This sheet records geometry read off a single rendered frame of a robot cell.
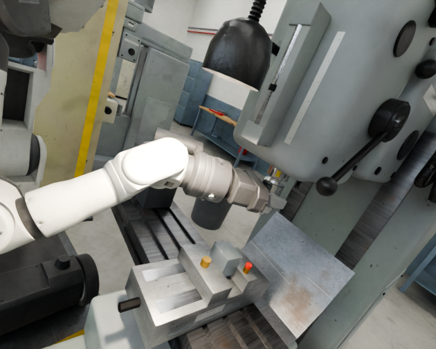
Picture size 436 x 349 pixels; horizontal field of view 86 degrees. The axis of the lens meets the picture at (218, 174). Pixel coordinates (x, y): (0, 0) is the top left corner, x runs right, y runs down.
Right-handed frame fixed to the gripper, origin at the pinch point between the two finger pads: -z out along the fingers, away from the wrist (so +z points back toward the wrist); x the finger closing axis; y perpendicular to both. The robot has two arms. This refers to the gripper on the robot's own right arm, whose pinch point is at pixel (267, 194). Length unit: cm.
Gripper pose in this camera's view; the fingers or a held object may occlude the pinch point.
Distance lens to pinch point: 52.2
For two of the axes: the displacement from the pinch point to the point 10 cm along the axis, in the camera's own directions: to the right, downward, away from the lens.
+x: -1.9, -4.0, 9.0
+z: -9.1, -2.7, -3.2
